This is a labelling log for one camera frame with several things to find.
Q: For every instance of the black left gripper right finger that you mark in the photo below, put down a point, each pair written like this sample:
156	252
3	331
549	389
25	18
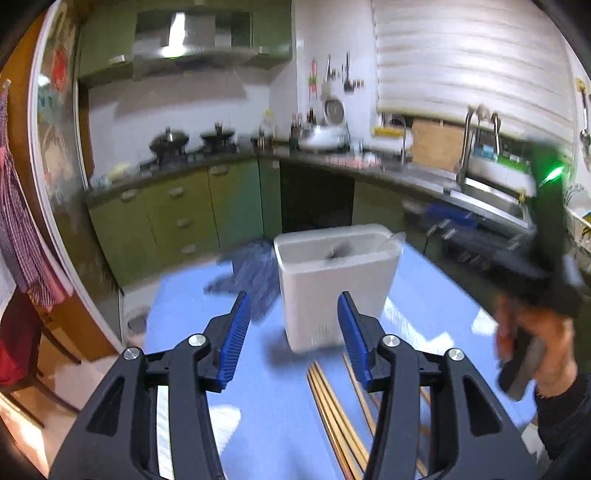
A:
362	334

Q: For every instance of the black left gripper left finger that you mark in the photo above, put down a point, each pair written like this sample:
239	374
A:
234	326

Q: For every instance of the green lower kitchen cabinets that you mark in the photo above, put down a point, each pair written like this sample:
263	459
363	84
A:
146	225

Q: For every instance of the dark kitchen countertop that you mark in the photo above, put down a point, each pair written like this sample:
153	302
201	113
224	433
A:
393	174

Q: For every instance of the person's right hand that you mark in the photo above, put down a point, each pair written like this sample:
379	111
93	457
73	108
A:
558	369

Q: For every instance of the light bamboo chopstick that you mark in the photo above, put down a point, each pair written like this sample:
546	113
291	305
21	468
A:
367	412

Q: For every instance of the dark blue floor cloth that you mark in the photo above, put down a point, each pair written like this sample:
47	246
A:
254	269

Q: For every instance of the stainless steel sink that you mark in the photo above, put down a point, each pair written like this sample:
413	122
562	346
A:
498	210

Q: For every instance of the white plastic utensil holder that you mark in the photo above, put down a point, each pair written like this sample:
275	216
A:
316	266

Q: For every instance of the blue patterned tablecloth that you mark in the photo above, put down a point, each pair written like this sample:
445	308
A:
279	433

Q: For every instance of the leftmost bamboo chopstick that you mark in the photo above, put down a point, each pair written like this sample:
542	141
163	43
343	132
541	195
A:
334	434

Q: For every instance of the black dishwasher front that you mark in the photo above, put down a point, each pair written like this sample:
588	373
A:
313	198

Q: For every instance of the wooden cutting board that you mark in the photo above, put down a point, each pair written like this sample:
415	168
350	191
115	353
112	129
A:
437	145

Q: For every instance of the tall steel water tap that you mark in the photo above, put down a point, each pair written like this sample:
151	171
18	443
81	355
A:
476	116

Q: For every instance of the pink dish towel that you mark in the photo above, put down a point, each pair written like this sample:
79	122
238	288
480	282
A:
355	161

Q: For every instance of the black gas stove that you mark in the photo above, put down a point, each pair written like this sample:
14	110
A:
168	160

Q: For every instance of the plastic bag on counter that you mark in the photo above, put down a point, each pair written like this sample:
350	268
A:
117	174

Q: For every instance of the glass sliding door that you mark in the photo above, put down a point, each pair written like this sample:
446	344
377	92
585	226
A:
60	185

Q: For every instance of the right black wok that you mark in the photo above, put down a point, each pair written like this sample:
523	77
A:
217	139

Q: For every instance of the black wok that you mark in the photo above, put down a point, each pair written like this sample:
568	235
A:
217	139
169	143

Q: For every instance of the left black wok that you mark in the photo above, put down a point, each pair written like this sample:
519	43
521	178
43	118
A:
169	143

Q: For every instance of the white rice cooker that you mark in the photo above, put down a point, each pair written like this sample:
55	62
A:
329	134

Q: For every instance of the red wooden chair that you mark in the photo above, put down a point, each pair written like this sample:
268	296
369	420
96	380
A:
21	331

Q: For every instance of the red checkered apron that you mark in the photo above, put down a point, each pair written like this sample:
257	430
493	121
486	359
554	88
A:
27	257

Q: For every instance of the white roller blind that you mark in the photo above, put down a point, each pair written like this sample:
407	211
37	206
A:
438	58

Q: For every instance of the steel range hood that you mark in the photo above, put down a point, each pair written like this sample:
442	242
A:
172	42

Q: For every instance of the green upper cabinets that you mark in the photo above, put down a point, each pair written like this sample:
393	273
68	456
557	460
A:
122	40

